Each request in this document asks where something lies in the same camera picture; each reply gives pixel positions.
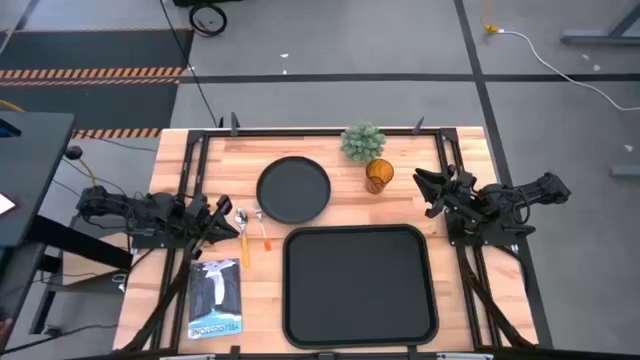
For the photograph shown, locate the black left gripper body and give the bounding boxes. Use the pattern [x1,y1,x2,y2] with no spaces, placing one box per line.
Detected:
[184,193,222,247]

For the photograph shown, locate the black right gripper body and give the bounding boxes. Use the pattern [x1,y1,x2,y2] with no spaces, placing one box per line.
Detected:
[438,169,482,215]

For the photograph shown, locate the metal fork orange handle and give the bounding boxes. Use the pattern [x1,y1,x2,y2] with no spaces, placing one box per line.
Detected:
[253,207,273,253]

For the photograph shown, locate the amber translucent cup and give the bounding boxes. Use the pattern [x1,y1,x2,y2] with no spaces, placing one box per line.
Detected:
[364,158,396,196]

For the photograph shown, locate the round black plate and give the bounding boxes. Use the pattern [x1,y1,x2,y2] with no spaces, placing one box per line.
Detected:
[255,155,333,225]

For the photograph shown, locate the black rectangular tray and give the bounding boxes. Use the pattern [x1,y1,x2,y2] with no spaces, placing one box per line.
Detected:
[281,223,441,350]

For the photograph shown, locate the Yellowstone picture book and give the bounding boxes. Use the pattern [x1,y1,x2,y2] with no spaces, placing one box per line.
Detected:
[186,257,244,341]

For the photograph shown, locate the small green potted plant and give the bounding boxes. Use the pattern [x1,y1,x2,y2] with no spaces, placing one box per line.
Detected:
[340,121,388,165]

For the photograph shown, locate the yellow rod with black foot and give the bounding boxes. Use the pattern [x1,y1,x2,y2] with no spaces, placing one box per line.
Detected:
[63,144,99,187]

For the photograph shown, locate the yellow plug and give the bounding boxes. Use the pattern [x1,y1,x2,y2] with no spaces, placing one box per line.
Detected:
[480,0,502,36]

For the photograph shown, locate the grey metal table foot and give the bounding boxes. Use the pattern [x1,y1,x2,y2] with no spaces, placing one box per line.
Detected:
[559,3,640,48]
[610,164,640,180]

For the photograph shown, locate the dark grey desk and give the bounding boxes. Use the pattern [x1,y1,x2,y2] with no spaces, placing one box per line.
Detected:
[0,110,77,326]

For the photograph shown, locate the black floor mat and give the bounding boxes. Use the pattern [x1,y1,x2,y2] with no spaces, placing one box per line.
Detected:
[0,28,195,132]

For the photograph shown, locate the black equipment box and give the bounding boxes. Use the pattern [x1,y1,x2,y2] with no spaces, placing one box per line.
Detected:
[172,0,244,8]

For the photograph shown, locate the metal spoon yellow handle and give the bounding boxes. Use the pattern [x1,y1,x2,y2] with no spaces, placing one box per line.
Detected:
[234,207,251,269]

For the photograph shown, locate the black aluminium table frame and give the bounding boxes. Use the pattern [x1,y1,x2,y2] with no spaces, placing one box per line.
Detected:
[119,125,554,360]

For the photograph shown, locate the long black floor cable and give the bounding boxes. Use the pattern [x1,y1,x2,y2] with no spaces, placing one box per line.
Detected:
[158,0,221,129]

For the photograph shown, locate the white floor cable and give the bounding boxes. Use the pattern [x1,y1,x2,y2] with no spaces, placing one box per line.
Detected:
[498,29,640,113]

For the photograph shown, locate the coiled black cable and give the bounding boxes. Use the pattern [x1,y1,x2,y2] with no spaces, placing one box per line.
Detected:
[188,2,229,38]

